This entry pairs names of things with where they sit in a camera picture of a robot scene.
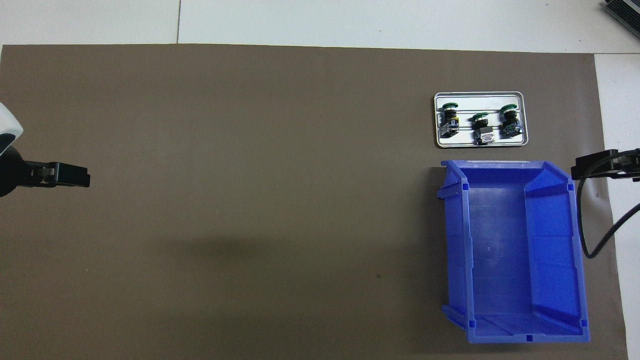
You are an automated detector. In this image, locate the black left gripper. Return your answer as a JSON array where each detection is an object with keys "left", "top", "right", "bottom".
[{"left": 0, "top": 146, "right": 91, "bottom": 198}]

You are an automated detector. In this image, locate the green push button switch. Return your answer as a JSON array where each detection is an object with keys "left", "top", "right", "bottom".
[
  {"left": 438, "top": 101, "right": 461, "bottom": 139},
  {"left": 468, "top": 113, "right": 496, "bottom": 146},
  {"left": 500, "top": 103, "right": 525, "bottom": 138}
]

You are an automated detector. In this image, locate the blue plastic storage bin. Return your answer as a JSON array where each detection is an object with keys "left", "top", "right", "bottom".
[{"left": 436, "top": 159, "right": 591, "bottom": 344}]

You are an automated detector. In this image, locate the silver metal tray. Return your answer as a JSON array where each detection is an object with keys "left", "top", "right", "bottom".
[{"left": 433, "top": 91, "right": 530, "bottom": 149}]

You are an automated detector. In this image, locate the grey ribbed device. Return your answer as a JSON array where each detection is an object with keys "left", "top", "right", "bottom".
[{"left": 602, "top": 0, "right": 640, "bottom": 37}]

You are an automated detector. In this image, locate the brown paper table mat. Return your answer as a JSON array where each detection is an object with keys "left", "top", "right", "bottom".
[{"left": 0, "top": 44, "right": 630, "bottom": 360}]

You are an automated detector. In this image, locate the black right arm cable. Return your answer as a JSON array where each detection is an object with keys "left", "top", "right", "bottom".
[{"left": 576, "top": 150, "right": 640, "bottom": 260}]

